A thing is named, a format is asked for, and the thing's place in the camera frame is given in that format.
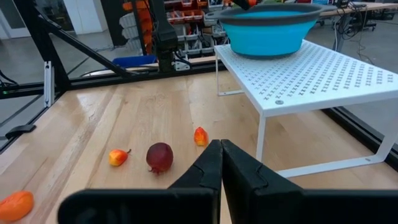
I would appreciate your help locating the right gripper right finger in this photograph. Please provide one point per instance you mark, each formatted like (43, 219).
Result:
(280, 205)

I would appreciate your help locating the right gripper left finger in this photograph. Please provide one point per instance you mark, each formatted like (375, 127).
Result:
(155, 207)

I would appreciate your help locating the dark red plum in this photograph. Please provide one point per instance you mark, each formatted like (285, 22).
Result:
(159, 156)

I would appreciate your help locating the small stemless peach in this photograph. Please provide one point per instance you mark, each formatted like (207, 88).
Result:
(201, 137)

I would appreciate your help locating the orange tangerine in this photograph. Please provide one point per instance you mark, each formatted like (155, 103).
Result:
(15, 205)

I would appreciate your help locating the blue collapsible bowl grey rim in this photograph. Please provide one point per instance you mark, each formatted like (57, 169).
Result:
(267, 40)

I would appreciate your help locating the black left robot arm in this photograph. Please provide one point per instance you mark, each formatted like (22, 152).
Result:
(164, 34)

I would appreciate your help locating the white perforated metal shelf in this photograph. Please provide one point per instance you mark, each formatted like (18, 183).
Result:
(311, 77)

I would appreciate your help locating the blue plastic bin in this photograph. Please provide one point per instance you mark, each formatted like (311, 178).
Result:
(133, 60)

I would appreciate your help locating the black table clip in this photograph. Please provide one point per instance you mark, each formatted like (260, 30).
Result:
(20, 130)

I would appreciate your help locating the storage rack with coloured bins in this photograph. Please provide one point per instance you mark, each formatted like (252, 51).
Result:
(186, 15)

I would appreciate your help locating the wooden workbench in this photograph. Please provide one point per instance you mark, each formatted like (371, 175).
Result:
(373, 6)

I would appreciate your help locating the silver post bracket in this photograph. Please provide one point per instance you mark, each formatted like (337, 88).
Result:
(48, 84)

